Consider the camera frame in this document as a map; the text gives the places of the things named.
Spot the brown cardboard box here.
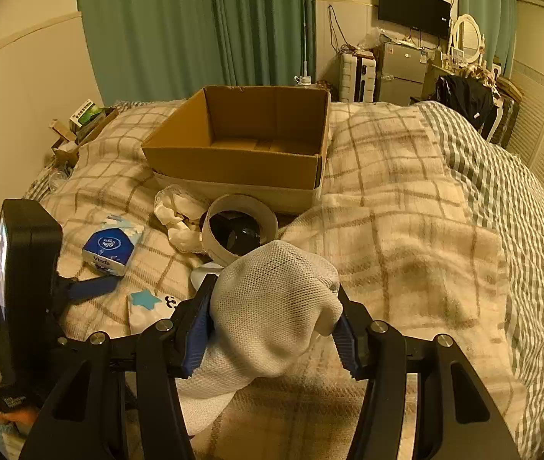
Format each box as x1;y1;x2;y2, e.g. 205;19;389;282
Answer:
142;86;330;215

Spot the narrow green curtain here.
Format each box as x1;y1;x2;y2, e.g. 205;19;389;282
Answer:
458;0;517;76

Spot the crumpled white cloth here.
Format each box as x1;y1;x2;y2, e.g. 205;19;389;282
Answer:
154;185;211;255

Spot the beige plaid blanket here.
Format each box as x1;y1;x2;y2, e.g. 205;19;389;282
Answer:
27;102;526;459

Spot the blue star tissue pack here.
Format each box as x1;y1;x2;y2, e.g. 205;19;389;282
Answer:
128;290;180;335

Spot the small cluttered cardboard box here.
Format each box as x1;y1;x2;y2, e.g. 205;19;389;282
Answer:
51;107;118;167

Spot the white tape roll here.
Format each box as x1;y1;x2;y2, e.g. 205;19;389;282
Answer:
200;194;278;266

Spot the black wall television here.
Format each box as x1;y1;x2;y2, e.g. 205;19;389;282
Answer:
378;0;452;39

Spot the white knit sock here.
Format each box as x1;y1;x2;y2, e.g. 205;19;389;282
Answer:
177;240;342;435

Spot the white pole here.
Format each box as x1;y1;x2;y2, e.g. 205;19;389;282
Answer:
294;0;311;87

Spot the white suitcase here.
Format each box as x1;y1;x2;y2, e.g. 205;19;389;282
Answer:
339;54;376;103

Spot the grey checked bed sheet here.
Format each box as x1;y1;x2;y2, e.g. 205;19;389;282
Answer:
416;101;544;459

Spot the silver mini fridge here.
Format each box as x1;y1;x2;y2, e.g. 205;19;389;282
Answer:
375;43;428;106

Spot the large green curtain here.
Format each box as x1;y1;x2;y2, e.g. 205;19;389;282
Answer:
77;0;316;104

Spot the black jacket on chair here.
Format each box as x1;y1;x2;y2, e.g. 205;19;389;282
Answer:
430;75;497;138

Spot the white oval vanity mirror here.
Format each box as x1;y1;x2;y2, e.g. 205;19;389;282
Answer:
449;13;485;66

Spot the green white packet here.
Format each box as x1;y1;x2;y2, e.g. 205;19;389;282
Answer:
69;99;104;129

